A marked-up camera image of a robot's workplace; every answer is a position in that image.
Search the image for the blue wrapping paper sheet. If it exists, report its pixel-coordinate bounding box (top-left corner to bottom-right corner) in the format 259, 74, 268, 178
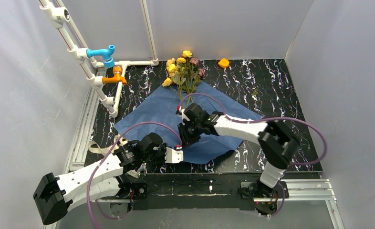
114, 83, 261, 164

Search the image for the brown pink fake flower bunch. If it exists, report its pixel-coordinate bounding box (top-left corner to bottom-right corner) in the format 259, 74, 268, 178
186, 57, 205, 94

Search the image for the yellow fake flower bunch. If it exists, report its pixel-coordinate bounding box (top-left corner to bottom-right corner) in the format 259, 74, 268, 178
162, 50, 194, 100

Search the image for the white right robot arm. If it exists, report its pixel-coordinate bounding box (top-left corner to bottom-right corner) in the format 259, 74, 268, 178
176, 104, 300, 189

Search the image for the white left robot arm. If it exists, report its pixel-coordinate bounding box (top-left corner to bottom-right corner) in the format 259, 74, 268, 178
32, 133, 168, 225

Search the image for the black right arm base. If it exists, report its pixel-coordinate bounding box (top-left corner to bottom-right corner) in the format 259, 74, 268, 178
238, 178, 290, 218

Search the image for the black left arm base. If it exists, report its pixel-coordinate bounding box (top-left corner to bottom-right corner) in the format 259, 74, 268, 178
110, 180, 148, 219

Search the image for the silver open-end wrench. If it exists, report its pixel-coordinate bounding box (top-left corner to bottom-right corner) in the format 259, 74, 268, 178
137, 163, 147, 176

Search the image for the cream printed ribbon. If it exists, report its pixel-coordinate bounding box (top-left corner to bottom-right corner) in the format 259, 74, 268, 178
88, 134, 140, 178

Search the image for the orange plastic piece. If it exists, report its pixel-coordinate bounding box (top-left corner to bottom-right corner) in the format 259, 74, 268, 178
218, 58, 230, 68

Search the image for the orange plastic tap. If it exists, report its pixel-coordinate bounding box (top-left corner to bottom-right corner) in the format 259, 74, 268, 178
102, 65, 127, 85

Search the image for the blue plastic tap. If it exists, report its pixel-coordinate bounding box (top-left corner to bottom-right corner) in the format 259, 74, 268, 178
86, 44, 115, 68

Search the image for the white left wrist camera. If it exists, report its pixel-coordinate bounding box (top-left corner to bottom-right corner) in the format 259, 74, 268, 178
165, 146, 184, 164

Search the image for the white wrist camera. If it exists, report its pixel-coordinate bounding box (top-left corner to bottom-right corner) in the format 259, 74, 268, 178
165, 146, 184, 164
176, 105, 190, 125

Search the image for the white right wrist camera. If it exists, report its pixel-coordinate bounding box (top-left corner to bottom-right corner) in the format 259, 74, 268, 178
176, 105, 190, 125

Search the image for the aluminium extrusion frame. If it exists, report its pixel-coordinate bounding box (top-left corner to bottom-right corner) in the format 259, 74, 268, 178
43, 68, 344, 229

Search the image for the white pvc pipe frame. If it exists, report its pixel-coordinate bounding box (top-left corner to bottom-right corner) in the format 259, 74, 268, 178
39, 0, 159, 118

